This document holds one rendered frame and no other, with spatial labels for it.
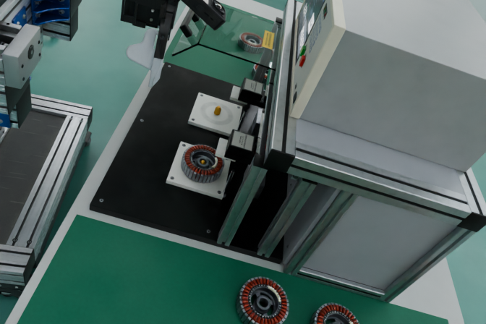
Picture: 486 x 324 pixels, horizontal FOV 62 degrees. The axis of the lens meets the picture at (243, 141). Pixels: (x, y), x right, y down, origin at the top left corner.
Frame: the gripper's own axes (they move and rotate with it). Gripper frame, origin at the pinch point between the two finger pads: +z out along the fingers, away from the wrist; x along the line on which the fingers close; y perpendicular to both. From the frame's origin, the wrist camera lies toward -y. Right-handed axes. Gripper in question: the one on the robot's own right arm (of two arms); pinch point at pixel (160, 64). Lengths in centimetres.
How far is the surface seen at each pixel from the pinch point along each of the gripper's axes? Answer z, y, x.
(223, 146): 27.1, -18.7, -10.7
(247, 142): 23.1, -23.8, -9.8
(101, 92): 115, 34, -126
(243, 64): 40, -28, -71
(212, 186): 37.0, -18.4, -5.5
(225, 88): 38, -21, -50
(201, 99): 37, -13, -40
